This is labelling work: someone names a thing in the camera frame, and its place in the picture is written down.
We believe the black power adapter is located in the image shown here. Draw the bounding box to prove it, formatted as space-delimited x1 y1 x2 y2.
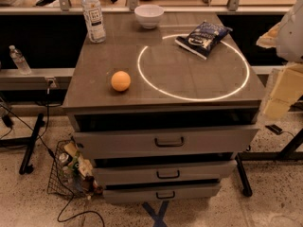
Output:
265 125 283 135

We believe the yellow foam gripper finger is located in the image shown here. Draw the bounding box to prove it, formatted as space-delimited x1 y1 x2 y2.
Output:
256 22 303 120

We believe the black table leg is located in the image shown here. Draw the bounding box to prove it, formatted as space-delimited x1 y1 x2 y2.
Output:
236 129 303 197
0 113 45 175

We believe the small water bottle on ledge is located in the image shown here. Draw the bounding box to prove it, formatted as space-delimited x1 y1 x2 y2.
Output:
9 45 31 75

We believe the black floor cable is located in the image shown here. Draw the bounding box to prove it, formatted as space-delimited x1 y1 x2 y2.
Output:
0 79 106 227

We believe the orange ball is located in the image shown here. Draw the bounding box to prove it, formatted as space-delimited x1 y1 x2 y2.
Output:
111 71 131 92

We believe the top drawer with handle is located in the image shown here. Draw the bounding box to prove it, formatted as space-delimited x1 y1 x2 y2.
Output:
74 126 258 159

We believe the black table leg left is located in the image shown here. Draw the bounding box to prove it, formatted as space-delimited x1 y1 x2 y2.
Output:
0 113 45 175

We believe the middle drawer with handle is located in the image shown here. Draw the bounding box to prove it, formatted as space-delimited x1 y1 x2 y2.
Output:
93 160 236 186

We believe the blue chip bag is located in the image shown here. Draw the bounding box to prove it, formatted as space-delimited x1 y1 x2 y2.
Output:
175 22 232 60

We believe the grey drawer cabinet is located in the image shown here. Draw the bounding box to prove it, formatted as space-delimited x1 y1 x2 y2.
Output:
63 12 264 191

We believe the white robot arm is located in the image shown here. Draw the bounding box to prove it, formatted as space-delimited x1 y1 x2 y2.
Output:
256 0 303 120

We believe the bottom drawer with handle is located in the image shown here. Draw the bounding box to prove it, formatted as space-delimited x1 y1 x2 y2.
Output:
103 183 221 203

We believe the clear plastic water bottle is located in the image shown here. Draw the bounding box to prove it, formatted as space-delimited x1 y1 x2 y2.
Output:
81 0 106 43

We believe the white ceramic bowl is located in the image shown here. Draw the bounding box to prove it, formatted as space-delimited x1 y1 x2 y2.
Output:
134 5 164 29

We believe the black wire basket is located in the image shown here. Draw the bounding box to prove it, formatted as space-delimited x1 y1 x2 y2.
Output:
47 140 103 199

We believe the drawer with handle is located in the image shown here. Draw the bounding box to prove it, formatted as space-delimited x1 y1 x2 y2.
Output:
74 126 258 159
103 183 221 203
93 160 236 186

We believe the black table leg right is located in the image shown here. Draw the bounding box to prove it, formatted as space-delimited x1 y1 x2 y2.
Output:
236 129 303 197

